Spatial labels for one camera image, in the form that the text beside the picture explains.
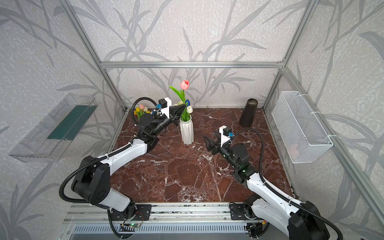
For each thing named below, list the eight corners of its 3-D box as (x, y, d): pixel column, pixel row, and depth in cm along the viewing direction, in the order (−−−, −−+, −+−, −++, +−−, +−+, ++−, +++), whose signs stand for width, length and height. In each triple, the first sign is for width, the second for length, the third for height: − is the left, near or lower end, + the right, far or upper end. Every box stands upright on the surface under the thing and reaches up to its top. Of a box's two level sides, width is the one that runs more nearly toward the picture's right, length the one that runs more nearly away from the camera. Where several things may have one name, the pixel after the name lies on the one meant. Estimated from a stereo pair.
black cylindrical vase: (240, 126, 111) (247, 107, 95) (239, 117, 117) (244, 98, 101) (252, 126, 111) (260, 107, 95) (250, 117, 117) (257, 98, 101)
